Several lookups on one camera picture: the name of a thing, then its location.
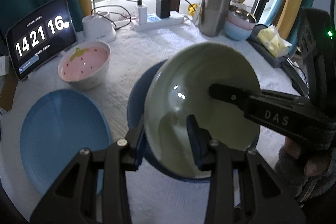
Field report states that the cream yellow bowl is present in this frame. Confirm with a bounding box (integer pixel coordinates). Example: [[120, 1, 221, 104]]
[[144, 42, 260, 180]]

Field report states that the deep blue ridged plate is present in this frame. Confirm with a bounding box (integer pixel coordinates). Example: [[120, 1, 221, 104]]
[[127, 60, 210, 183]]

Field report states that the right hand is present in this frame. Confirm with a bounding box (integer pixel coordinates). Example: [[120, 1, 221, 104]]
[[274, 138, 335, 203]]

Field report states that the grey tissue holder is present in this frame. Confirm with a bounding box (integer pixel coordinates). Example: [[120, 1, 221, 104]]
[[247, 24, 287, 68]]

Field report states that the light blue bowl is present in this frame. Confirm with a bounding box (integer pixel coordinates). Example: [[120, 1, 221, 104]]
[[224, 20, 252, 41]]

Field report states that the yellow tissue pack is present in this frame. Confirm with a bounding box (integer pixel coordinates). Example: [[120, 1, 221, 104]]
[[257, 25, 291, 58]]

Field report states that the flat blue plate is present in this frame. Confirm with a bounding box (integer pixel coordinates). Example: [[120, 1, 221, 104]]
[[20, 89, 113, 194]]

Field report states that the pink bowl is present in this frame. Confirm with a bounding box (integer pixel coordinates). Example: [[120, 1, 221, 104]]
[[227, 12, 256, 30]]

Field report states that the steel bowl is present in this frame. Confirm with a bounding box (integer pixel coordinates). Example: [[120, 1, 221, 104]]
[[230, 5, 256, 23]]

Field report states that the stainless steel tumbler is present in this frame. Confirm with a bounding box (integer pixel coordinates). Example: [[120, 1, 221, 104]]
[[199, 0, 231, 37]]

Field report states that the white power strip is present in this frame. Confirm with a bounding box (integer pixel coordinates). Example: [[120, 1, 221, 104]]
[[131, 11, 185, 32]]

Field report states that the black power adapter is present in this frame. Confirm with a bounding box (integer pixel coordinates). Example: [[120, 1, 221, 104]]
[[155, 0, 171, 19]]

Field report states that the strawberry pattern ceramic bowl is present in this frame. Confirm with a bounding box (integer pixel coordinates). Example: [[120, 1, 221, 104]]
[[58, 40, 111, 90]]

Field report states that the white charger plug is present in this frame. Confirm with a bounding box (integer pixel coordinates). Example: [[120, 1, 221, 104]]
[[136, 4, 147, 25]]

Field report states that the cardboard box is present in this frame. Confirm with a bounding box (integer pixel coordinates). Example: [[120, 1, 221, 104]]
[[1, 74, 18, 115]]

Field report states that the small white box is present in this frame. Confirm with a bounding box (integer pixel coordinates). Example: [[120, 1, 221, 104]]
[[0, 56, 10, 76]]

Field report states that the white desk lamp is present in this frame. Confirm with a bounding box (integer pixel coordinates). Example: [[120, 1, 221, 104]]
[[82, 11, 116, 43]]

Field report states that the tablet showing clock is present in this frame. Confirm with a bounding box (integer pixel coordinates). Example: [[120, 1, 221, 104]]
[[6, 0, 77, 81]]

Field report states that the black charging cable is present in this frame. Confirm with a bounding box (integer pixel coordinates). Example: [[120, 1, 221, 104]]
[[90, 0, 143, 30]]

